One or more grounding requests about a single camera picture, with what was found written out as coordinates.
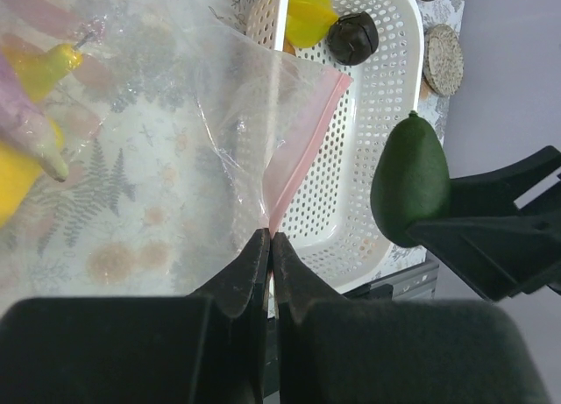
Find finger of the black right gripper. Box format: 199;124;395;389
407;145;560;301

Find purple toy eggplant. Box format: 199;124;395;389
1;54;69;182

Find yellow toy mango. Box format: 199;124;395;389
1;140;44;226

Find dark brown toy mangosteen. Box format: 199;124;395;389
326;11;379;66

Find speckled round coaster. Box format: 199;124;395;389
423;24;464;97

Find green toy avocado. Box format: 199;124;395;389
370;110;451;248

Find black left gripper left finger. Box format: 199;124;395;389
1;229;270;403

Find white perforated plastic basket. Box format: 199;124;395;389
245;0;426;294

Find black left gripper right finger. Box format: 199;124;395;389
271;234;550;403

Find yellow toy banana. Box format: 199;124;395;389
3;44;83;103

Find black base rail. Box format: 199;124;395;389
344;260;439;301

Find floral patterned table mat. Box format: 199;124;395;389
1;0;447;307

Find clear zip top bag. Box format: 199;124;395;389
1;0;351;306

